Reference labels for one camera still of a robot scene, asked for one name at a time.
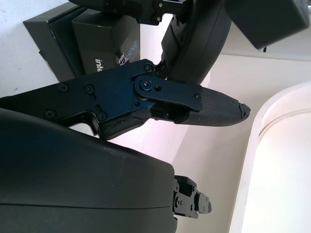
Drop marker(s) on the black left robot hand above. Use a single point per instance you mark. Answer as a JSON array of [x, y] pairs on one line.
[[199, 36]]

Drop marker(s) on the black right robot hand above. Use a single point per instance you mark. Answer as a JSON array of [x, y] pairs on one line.
[[73, 174]]

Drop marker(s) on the black box base foam insert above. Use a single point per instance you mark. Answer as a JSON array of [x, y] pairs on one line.
[[48, 38]]

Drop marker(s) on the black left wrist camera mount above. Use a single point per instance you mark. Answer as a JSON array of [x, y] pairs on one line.
[[267, 21]]

